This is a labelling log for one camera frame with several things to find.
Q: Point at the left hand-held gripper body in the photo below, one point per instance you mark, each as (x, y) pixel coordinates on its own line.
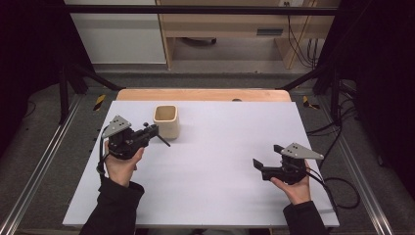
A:
(125, 143)

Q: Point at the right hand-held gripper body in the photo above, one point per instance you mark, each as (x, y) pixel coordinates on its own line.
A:
(288, 173)

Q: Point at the beige wooden pen holder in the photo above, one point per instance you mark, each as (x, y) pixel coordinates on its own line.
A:
(169, 129)

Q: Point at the person's right hand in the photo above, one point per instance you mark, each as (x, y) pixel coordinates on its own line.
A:
(298, 192)

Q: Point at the person's left hand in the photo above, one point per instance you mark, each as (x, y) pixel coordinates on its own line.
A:
(120, 171)

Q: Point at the white table board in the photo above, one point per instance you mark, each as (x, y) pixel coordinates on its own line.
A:
(208, 189)

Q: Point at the wooden table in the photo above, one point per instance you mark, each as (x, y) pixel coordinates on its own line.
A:
(202, 95)

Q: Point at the black metal stand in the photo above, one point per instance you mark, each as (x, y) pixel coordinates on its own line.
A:
(63, 94)
(334, 94)

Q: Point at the white cabinet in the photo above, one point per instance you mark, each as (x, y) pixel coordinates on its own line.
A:
(120, 39)

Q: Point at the dark curtain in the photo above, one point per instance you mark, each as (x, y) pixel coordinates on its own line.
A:
(385, 81)
(29, 58)

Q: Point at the light wooden desk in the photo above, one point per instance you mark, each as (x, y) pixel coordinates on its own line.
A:
(228, 24)

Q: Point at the aluminium rail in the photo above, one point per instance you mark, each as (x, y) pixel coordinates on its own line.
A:
(42, 163)
(359, 176)

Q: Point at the black horizontal frame bar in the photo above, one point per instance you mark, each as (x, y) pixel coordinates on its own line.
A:
(195, 9)

